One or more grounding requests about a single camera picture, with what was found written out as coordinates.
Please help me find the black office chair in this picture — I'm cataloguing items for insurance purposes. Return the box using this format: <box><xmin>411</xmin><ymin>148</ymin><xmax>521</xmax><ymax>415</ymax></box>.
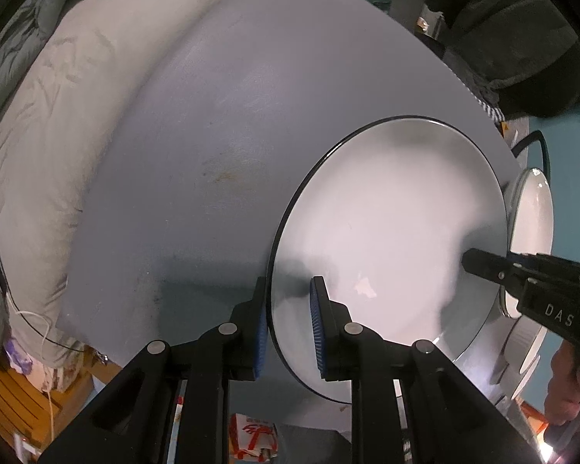
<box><xmin>387</xmin><ymin>0</ymin><xmax>550</xmax><ymax>177</ymax></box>

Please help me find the white charging cable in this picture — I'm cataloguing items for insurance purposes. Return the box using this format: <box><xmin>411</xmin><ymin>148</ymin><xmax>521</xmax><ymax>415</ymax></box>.
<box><xmin>0</xmin><ymin>217</ymin><xmax>86</xmax><ymax>445</ymax></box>

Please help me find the red white plastic bag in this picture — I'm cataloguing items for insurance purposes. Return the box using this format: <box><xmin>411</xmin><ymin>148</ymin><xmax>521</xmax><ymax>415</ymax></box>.
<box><xmin>228</xmin><ymin>414</ymin><xmax>278</xmax><ymax>463</ymax></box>

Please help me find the dark grey striped-cuff garment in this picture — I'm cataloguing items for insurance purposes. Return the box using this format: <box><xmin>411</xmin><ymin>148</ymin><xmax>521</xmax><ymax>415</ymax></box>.
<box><xmin>425</xmin><ymin>0</ymin><xmax>580</xmax><ymax>119</ymax></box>

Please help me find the light grey bed mattress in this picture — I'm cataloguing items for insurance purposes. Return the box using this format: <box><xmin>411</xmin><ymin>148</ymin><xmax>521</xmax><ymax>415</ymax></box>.
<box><xmin>0</xmin><ymin>0</ymin><xmax>221</xmax><ymax>368</ymax></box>

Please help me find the white plate black rim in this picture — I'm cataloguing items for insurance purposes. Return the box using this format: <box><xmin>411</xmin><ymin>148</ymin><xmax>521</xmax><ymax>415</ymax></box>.
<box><xmin>270</xmin><ymin>118</ymin><xmax>508</xmax><ymax>403</ymax></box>

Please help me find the grey ribbed bowl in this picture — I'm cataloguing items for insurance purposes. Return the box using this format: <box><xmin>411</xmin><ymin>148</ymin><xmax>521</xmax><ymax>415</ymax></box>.
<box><xmin>500</xmin><ymin>316</ymin><xmax>547</xmax><ymax>390</ymax></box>

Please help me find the right hand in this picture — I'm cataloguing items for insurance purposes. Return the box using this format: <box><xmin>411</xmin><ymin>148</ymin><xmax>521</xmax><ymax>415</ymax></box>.
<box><xmin>544</xmin><ymin>340</ymin><xmax>580</xmax><ymax>426</ymax></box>

